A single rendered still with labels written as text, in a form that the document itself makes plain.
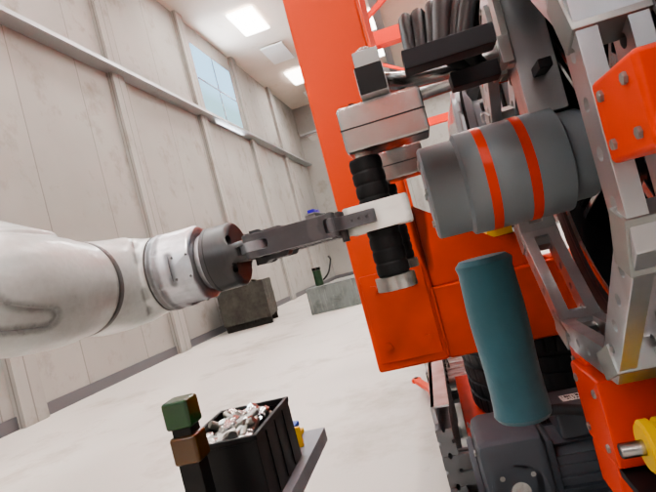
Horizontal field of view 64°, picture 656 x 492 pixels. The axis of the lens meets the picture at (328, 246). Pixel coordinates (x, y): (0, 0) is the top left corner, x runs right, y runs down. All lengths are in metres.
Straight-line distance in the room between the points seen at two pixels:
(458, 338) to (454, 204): 0.56
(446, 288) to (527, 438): 0.34
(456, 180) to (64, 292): 0.46
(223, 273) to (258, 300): 8.26
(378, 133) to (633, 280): 0.28
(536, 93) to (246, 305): 8.29
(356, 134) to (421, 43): 0.11
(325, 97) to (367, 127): 0.67
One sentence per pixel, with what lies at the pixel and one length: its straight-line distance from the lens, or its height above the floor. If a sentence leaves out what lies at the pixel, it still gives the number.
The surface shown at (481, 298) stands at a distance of 0.84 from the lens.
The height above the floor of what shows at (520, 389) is 0.54.
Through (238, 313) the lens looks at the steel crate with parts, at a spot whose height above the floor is 0.29.
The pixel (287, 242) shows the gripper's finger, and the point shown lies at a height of 0.83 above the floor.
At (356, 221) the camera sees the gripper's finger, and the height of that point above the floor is 0.83.
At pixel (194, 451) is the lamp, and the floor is 0.59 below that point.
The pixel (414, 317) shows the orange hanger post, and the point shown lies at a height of 0.63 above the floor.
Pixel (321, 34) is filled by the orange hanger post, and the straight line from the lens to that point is 1.28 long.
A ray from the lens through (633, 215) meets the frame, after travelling 0.51.
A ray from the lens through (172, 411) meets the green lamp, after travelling 0.80.
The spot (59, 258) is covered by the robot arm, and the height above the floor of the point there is 0.86.
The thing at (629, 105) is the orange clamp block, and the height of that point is 0.85.
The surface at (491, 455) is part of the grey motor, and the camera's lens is 1.05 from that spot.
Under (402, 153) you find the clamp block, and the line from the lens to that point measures 0.90.
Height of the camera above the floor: 0.80
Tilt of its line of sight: 1 degrees up
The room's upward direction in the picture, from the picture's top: 15 degrees counter-clockwise
